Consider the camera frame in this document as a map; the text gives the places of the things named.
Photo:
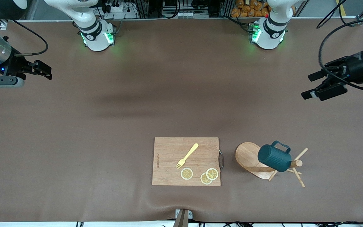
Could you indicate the wooden mug tree rack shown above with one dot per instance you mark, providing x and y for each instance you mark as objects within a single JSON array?
[{"x": 246, "y": 156}]

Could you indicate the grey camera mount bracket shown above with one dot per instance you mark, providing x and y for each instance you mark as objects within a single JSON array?
[{"x": 183, "y": 219}]

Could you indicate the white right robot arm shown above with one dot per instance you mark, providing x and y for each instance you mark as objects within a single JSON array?
[{"x": 93, "y": 34}]

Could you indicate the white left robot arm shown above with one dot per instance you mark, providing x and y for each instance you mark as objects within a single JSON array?
[{"x": 271, "y": 34}]

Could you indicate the brown table cover mat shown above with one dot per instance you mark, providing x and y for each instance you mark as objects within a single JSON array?
[{"x": 106, "y": 176}]

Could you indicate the lemon slice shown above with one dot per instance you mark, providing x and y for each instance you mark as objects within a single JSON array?
[
  {"x": 187, "y": 173},
  {"x": 204, "y": 180},
  {"x": 212, "y": 173}
]

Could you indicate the wooden cutting board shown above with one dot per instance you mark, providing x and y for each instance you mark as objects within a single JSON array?
[{"x": 169, "y": 170}]

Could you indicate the yellow plastic fork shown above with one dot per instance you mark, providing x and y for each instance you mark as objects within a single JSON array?
[{"x": 187, "y": 155}]

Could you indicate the white power strip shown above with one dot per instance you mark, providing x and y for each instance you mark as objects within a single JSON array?
[{"x": 118, "y": 8}]

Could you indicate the bag of oranges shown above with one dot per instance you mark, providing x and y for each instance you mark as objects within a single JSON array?
[{"x": 250, "y": 11}]

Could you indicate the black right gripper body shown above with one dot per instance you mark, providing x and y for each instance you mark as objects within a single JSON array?
[{"x": 17, "y": 66}]

